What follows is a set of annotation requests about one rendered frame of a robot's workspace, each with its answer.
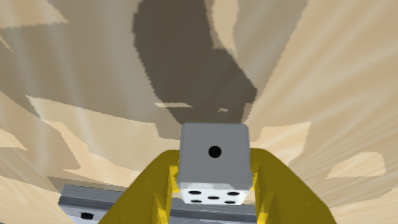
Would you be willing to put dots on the grey die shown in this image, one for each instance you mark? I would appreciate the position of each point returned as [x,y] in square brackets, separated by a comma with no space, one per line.
[214,164]

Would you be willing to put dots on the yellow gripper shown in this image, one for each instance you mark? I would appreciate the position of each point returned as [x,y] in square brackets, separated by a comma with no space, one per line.
[281,197]

